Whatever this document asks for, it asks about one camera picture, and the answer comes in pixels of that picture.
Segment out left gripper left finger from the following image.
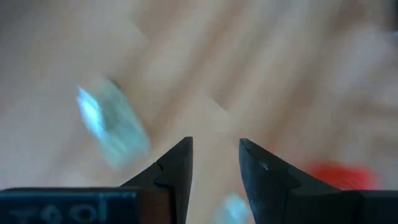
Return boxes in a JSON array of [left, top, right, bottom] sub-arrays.
[[121, 136, 194, 224]]

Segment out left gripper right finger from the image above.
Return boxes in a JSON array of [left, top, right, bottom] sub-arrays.
[[239, 138, 361, 224]]

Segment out small light blue object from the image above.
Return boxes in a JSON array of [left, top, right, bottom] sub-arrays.
[[217, 192, 251, 224]]

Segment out red plastic basket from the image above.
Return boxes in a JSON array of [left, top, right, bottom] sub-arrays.
[[306, 160, 382, 191]]

